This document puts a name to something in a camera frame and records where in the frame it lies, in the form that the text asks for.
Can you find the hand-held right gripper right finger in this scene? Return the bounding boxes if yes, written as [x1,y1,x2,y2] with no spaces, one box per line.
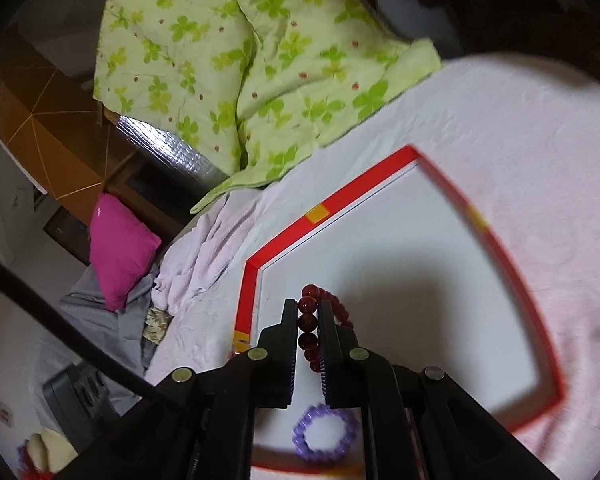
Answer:
[316,301,561,480]

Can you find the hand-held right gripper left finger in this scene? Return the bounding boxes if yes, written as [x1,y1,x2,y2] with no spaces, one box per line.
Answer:
[75,299,298,480]

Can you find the dark red bead bracelet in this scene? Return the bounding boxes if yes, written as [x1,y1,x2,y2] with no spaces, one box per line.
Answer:
[298,284,355,373]

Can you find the red-rimmed white box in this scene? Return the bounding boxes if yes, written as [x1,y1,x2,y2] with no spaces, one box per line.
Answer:
[232,144,568,476]

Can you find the small patterned cloth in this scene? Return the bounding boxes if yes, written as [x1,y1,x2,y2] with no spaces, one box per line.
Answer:
[142,307,173,346]

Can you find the magenta pillow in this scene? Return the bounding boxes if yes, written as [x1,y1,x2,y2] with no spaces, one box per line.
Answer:
[89,192,162,312]

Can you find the grey bed sheet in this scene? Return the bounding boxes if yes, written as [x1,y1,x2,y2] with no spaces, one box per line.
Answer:
[57,260,166,391]

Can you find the dark grey appliance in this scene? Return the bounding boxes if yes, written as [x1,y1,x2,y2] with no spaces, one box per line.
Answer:
[42,365,131,456]

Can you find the silver foil mat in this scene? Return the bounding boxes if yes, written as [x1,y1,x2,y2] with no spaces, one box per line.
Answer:
[102,112,231,196]

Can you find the cream and red plush toy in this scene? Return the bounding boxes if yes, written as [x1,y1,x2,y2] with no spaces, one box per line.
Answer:
[17,427,81,480]

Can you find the pale pink towel blanket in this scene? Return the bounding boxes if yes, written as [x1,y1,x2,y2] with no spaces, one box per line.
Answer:
[142,50,600,480]

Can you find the green clover print quilt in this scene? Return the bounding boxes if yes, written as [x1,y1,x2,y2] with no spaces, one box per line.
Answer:
[91,0,443,215]

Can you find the brown wooden cabinet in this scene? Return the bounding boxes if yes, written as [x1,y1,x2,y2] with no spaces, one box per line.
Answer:
[0,40,191,266]

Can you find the purple bead bracelet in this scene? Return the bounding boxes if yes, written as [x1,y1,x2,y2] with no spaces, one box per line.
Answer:
[292,402,363,463]

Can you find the black cable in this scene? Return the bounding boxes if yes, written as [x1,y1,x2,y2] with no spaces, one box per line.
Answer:
[0,249,191,411]

